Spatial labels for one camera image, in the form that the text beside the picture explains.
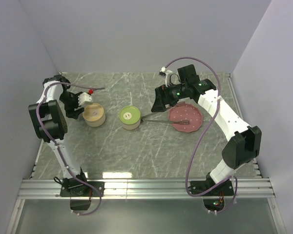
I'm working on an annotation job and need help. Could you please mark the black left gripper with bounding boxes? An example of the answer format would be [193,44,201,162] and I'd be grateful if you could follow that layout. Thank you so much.
[59,91,84,119]

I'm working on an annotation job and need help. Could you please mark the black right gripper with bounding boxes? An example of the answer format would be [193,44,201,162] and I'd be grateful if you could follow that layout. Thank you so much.
[151,81,188,113]

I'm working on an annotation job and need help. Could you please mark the beige round lid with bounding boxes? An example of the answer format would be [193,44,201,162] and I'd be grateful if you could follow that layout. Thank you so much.
[83,103,105,122]

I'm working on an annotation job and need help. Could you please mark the cream steel round container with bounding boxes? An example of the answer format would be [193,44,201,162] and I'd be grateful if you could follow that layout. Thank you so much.
[84,115,106,127]

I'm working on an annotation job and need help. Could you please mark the steel food tongs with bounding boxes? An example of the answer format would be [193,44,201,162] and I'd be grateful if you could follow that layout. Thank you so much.
[141,106,190,125]

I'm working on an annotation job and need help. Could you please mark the green round lid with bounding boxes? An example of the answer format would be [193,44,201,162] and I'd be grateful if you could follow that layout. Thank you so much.
[119,106,141,125]

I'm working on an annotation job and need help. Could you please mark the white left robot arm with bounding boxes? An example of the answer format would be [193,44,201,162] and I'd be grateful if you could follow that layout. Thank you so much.
[28,75,90,196]

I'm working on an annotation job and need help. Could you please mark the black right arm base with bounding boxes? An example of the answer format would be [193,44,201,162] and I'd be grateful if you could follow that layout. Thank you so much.
[188,179,237,215]

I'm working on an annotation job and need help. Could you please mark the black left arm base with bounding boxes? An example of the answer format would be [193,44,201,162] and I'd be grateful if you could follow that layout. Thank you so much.
[53,174,105,212]

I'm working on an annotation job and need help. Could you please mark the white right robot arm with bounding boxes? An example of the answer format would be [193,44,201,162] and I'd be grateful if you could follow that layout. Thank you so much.
[151,64,262,196]

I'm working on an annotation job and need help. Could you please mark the pink dotted plate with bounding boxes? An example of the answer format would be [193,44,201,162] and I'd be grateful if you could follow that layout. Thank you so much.
[168,102,203,133]

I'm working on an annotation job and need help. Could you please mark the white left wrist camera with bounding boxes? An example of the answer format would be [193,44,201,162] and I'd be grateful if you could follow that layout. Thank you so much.
[78,92,93,107]

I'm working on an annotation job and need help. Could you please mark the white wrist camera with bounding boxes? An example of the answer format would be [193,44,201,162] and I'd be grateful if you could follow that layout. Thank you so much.
[78,92,93,107]
[158,67,179,87]

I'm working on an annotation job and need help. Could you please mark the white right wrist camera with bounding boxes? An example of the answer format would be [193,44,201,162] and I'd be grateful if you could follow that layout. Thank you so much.
[158,67,179,87]

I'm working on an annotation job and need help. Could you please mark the aluminium mounting rail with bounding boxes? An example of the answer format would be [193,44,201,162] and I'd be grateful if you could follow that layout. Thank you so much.
[4,73,288,234]

